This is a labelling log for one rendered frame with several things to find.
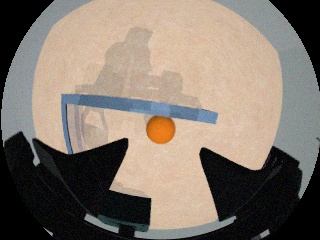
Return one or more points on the low clear corner walls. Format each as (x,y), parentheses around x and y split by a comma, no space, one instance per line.
(75,116)

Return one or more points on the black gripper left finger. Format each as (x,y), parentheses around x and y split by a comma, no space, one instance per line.
(87,175)

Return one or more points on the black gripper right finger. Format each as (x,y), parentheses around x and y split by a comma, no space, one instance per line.
(232,185)

